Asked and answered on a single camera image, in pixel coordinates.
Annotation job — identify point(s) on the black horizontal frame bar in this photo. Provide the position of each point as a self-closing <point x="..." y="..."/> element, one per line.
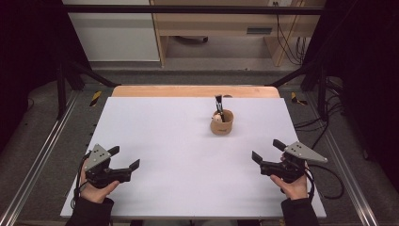
<point x="188" y="9"/>

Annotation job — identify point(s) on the black frame strut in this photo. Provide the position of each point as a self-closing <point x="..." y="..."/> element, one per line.
<point x="321" y="94"/>
<point x="61" y="94"/>

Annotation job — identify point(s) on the aluminium floor rail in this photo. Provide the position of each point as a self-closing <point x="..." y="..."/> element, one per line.
<point x="348" y="172"/>
<point x="37" y="163"/>

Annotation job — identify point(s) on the beige wooden desk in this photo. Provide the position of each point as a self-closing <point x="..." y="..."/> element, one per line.
<point x="204" y="23"/>

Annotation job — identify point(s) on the person's right hand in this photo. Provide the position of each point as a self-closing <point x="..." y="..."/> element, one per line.
<point x="296" y="190"/>

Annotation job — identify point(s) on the small cream toy figure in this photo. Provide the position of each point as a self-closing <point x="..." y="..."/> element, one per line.
<point x="217" y="118"/>

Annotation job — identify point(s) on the large black makeup brush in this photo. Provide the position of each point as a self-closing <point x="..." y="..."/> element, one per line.
<point x="219" y="105"/>

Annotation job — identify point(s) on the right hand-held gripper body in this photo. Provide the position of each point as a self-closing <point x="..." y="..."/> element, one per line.
<point x="282" y="169"/>

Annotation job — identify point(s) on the yellow black floor tape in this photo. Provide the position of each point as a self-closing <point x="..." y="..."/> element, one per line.
<point x="95" y="98"/>
<point x="295" y="98"/>

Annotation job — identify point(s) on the white cabinet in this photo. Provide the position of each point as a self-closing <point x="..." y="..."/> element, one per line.
<point x="116" y="37"/>

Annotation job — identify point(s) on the tan fabric brush holder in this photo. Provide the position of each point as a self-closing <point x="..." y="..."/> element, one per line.
<point x="222" y="128"/>

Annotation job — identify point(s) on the black curtain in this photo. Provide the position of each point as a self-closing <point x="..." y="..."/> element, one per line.
<point x="360" y="62"/>
<point x="28" y="62"/>

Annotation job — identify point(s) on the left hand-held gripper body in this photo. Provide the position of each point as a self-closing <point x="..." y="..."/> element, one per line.
<point x="106" y="175"/>

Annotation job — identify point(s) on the person's left hand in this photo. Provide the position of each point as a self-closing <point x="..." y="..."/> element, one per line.
<point x="94" y="194"/>

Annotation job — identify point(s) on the thin black makeup brush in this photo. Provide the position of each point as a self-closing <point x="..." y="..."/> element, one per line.
<point x="217" y="102"/>

